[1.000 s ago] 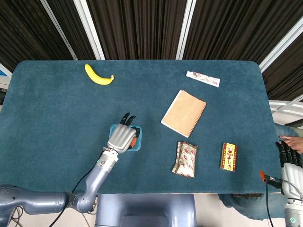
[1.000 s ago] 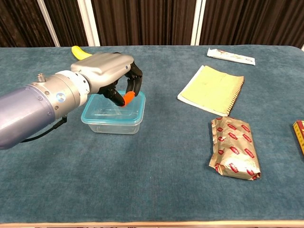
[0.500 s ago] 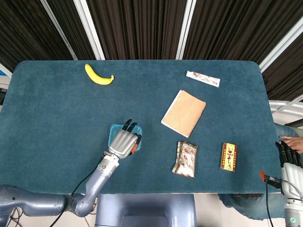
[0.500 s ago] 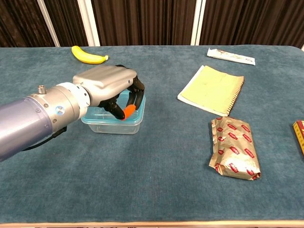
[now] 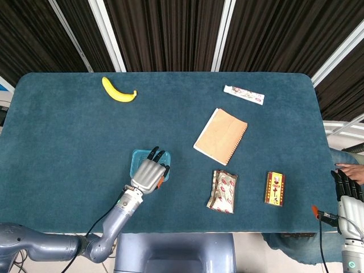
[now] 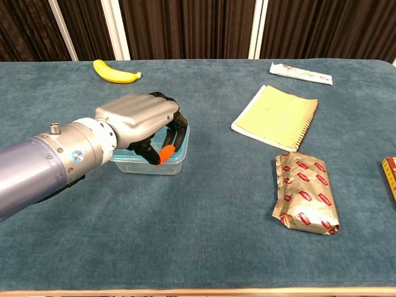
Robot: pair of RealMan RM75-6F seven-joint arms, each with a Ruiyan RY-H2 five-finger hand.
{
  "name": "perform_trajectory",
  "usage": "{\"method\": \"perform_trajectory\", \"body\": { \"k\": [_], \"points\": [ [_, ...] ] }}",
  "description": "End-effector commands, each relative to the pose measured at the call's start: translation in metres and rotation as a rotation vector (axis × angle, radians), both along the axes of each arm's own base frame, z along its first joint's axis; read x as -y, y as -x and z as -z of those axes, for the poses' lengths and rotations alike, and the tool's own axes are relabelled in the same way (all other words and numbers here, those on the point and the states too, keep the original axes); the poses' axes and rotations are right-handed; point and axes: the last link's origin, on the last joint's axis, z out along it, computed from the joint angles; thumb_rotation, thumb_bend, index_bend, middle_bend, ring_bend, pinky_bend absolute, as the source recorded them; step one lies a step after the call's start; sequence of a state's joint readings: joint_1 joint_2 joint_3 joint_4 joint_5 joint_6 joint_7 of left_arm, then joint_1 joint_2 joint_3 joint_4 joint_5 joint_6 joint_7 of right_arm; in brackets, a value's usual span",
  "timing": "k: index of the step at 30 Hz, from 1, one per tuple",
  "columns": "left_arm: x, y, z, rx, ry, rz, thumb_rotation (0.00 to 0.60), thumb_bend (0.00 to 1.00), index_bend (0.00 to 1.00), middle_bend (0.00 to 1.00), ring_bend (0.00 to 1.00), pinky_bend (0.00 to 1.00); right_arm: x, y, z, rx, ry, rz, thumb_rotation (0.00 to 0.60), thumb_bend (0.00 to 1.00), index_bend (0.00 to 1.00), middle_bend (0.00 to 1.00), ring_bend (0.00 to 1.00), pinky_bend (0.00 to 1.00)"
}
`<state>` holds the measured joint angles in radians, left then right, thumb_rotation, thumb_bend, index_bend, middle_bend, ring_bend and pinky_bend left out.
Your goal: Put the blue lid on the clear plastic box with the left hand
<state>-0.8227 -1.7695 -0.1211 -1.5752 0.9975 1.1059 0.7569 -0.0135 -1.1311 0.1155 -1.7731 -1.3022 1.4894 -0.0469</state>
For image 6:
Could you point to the clear plastic container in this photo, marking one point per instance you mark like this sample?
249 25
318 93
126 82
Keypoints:
145 168

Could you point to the teal table cloth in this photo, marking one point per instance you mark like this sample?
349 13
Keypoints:
191 222

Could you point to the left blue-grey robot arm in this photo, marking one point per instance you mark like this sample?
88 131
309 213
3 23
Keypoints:
40 164

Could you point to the red yellow printed box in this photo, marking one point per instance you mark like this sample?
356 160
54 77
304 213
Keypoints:
391 176

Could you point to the spiral-bound notebook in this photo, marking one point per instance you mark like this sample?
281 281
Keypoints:
275 119

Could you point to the dark brown pleated curtain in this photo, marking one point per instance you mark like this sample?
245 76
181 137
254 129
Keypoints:
191 28

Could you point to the blue plastic lid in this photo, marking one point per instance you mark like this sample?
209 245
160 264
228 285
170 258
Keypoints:
182 148

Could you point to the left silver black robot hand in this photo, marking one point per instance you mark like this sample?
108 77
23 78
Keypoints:
136 117

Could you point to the white toothpaste tube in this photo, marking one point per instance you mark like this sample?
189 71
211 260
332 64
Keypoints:
300 74

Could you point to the white partition post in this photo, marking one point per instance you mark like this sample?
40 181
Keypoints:
258 31
63 31
117 31
394 60

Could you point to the gold red foil snack pack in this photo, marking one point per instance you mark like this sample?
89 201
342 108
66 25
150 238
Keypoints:
306 195

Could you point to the yellow banana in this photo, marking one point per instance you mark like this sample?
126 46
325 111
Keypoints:
114 75

